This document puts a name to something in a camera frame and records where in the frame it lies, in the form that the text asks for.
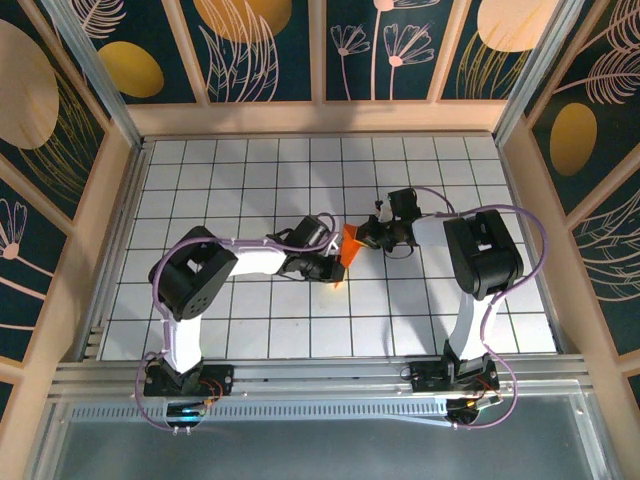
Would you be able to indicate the orange cloth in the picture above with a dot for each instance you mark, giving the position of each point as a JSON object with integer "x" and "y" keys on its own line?
{"x": 350, "y": 247}

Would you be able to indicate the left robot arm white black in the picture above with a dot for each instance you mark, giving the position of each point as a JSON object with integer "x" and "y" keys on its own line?
{"x": 257, "y": 261}

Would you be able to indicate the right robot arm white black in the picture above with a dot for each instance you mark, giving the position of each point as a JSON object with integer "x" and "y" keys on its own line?
{"x": 430, "y": 232}

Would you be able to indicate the grey translucent platform sheet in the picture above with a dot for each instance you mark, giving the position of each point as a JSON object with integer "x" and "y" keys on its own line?
{"x": 320, "y": 450}

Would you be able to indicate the small black controller board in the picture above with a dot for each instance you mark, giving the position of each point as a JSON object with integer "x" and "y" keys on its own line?
{"x": 187, "y": 411}
{"x": 470, "y": 410}

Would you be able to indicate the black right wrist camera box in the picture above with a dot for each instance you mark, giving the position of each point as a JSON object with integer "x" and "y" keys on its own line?
{"x": 404, "y": 204}

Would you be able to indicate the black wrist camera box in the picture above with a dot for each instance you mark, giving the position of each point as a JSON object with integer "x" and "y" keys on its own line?
{"x": 404, "y": 204}
{"x": 311, "y": 232}

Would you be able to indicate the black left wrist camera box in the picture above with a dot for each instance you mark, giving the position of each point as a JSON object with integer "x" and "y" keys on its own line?
{"x": 311, "y": 232}

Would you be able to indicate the long aluminium mounting rail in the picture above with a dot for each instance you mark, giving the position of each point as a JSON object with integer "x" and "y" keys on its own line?
{"x": 320, "y": 372}

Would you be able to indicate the aluminium side rail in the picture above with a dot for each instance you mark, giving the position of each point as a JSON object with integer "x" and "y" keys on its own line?
{"x": 114, "y": 250}
{"x": 522, "y": 200}

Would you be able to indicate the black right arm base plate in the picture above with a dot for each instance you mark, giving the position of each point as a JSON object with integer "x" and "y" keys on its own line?
{"x": 425, "y": 377}

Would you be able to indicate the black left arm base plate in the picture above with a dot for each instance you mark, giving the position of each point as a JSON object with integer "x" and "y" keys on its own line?
{"x": 220, "y": 380}

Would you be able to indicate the wall panel pink flowers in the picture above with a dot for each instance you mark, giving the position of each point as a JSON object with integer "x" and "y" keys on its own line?
{"x": 25, "y": 280}
{"x": 360, "y": 75}

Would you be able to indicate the aluminium corner post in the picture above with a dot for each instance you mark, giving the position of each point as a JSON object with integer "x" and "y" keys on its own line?
{"x": 532, "y": 75}
{"x": 99, "y": 75}

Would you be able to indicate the wall panel pale circle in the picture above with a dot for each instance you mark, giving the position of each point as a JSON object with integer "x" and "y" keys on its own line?
{"x": 500, "y": 50}
{"x": 30, "y": 100}

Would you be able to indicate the wall panel yellow circle leaves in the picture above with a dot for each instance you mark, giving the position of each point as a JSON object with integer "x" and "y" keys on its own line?
{"x": 250, "y": 50}

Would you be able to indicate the wall panel yellow oval feather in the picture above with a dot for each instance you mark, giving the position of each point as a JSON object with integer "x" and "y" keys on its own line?
{"x": 140, "y": 50}
{"x": 590, "y": 100}

